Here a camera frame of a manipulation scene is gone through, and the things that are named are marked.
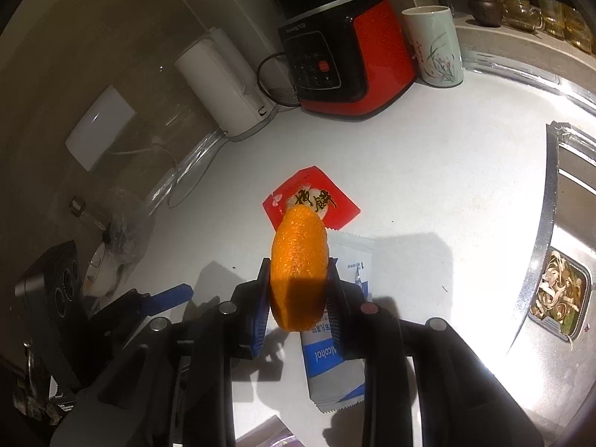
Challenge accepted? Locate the brown clay teapot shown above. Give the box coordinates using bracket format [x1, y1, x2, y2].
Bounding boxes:
[468, 0, 503, 27]

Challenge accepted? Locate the sink strainer with scraps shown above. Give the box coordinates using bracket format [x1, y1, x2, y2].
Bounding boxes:
[528, 247, 592, 343]

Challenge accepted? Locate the white ceramic utensil cup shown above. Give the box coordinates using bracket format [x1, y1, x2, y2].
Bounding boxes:
[402, 5, 464, 88]

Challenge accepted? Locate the black power cable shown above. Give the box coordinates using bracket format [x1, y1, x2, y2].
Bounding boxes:
[256, 50, 304, 108]

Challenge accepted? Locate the orange peel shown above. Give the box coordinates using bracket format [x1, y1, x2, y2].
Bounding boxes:
[270, 205, 328, 332]

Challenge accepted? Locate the glass teapot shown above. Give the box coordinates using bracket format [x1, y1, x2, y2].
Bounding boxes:
[501, 0, 545, 34]

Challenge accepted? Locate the clear plastic bag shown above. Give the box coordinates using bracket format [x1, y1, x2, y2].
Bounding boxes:
[86, 188, 155, 297]

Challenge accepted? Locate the white electric kettle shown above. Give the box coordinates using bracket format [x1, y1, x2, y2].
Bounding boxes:
[175, 27, 278, 141]

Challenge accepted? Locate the white wall outlet box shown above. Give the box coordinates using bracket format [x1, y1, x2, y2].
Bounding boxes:
[65, 86, 136, 172]

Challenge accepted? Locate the red black rice cooker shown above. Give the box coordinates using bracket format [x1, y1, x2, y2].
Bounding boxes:
[278, 0, 417, 119]

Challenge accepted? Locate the red snack wrapper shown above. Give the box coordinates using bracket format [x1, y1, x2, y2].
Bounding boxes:
[263, 167, 361, 230]

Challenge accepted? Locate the white blue alcohol wipe packet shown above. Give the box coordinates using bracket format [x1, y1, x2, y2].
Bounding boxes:
[301, 229, 375, 413]

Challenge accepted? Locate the stainless steel sink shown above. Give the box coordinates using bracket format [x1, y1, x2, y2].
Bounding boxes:
[504, 122, 595, 444]

